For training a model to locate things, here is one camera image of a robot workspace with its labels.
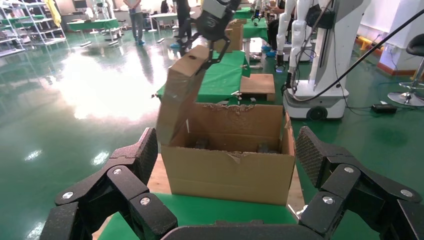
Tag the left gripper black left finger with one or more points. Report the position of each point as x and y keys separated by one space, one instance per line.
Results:
x=142 y=159

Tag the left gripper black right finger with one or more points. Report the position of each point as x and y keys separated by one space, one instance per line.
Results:
x=311 y=155

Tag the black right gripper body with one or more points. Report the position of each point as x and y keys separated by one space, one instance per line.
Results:
x=212 y=28

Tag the white distant table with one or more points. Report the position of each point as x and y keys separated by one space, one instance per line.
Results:
x=164 y=15

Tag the yellow hanging cloth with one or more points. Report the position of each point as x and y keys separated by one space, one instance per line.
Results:
x=53 y=13

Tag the seated person dark clothes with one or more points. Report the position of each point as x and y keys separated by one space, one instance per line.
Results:
x=273 y=33

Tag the flat brown cardboard box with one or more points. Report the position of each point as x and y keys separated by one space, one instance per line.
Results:
x=258 y=84

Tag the person in black clothes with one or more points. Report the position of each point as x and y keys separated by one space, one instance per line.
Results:
x=182 y=13

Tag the green tablecloth of neighbour table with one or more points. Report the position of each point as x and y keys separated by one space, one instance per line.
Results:
x=222 y=79

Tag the large open cardboard carton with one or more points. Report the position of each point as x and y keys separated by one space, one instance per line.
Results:
x=232 y=179

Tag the green tablecloth near shelves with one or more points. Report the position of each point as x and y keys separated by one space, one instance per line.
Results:
x=94 y=24

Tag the distant open cardboard carton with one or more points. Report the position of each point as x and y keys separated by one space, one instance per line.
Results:
x=236 y=36

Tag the black power adapter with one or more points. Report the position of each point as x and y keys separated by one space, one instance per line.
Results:
x=384 y=108

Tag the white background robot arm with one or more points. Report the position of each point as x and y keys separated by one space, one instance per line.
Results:
x=298 y=43
x=286 y=26

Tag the black swivel stool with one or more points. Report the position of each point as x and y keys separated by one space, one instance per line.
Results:
x=415 y=46

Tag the small taped cardboard box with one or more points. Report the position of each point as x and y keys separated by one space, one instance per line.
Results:
x=180 y=96

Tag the green tablecloth under carton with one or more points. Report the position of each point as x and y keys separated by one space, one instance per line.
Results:
x=215 y=208

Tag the yellow floor barrier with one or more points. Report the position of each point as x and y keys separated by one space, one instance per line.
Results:
x=367 y=44

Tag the white background robot body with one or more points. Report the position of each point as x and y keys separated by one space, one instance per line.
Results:
x=331 y=82

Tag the person in grey trousers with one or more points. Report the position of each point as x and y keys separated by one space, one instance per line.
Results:
x=136 y=23

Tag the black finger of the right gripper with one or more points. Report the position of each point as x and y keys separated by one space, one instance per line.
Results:
x=220 y=58
x=188 y=33

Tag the distant green tablecloth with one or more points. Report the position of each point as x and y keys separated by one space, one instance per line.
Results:
x=256 y=30
x=243 y=13

